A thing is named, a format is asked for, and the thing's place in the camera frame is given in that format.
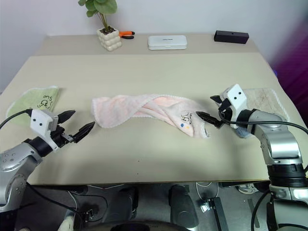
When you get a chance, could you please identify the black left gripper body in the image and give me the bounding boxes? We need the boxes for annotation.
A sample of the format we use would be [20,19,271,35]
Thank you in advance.
[49,125,74,148]

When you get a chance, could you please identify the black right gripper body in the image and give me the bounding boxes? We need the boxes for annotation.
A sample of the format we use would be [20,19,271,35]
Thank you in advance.
[218,98,234,122]

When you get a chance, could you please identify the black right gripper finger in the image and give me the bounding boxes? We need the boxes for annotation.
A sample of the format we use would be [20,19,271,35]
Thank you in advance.
[210,94,226,106]
[196,111,225,129]

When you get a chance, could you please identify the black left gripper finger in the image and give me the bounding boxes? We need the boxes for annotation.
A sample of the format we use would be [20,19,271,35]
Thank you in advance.
[72,121,96,143]
[57,110,76,125]

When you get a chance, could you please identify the pink towel with embroidery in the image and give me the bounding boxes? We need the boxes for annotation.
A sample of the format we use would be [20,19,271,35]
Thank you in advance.
[91,94,212,139]

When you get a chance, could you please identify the beige towel with white trim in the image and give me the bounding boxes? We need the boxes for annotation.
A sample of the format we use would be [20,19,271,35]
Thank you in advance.
[242,88,291,121]

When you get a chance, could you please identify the green towel with black lettering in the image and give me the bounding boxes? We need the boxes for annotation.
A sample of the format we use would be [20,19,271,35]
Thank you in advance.
[6,86,60,126]

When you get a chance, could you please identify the blue-grey cloth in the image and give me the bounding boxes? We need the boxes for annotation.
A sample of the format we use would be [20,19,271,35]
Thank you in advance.
[234,127,254,139]

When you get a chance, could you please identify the black rectangular box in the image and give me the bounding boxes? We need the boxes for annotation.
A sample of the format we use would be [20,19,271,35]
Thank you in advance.
[214,30,249,45]

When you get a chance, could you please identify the white tin case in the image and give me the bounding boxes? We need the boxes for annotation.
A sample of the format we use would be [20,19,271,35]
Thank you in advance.
[148,35,188,51]

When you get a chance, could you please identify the white sneaker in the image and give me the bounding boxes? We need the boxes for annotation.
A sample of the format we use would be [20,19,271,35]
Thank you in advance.
[238,182,259,195]

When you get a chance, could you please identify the dark rounded shape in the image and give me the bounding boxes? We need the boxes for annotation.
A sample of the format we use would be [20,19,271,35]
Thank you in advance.
[113,186,139,218]
[169,184,199,228]

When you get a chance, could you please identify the green plant in white pot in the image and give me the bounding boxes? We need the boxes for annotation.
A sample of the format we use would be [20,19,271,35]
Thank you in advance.
[78,0,123,52]

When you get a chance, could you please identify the black metal bar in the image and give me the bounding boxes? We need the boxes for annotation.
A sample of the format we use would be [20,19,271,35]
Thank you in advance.
[205,197,230,231]

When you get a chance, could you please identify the orange and black pliers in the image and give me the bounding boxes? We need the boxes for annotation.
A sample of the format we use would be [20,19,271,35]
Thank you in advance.
[119,30,136,40]

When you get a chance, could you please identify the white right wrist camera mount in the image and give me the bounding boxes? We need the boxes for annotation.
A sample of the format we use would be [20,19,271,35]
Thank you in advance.
[220,84,249,116]

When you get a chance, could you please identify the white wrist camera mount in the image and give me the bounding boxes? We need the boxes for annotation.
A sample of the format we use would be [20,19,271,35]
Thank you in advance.
[220,84,249,116]
[30,109,60,151]

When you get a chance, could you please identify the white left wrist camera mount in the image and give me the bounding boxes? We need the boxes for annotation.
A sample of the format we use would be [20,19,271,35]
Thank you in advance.
[30,109,60,151]

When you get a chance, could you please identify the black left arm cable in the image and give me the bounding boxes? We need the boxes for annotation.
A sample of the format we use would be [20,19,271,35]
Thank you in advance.
[0,109,33,130]

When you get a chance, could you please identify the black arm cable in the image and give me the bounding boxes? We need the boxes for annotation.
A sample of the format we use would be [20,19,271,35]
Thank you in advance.
[219,113,308,174]
[0,109,33,130]

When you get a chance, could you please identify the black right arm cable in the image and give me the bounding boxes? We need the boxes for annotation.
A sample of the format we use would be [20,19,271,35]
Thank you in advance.
[219,113,308,174]

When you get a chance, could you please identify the black floor cable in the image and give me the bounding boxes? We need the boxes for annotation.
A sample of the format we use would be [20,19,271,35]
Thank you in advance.
[25,182,85,231]

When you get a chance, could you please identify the white floor cable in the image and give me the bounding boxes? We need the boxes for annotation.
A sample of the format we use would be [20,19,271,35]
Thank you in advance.
[195,181,220,202]

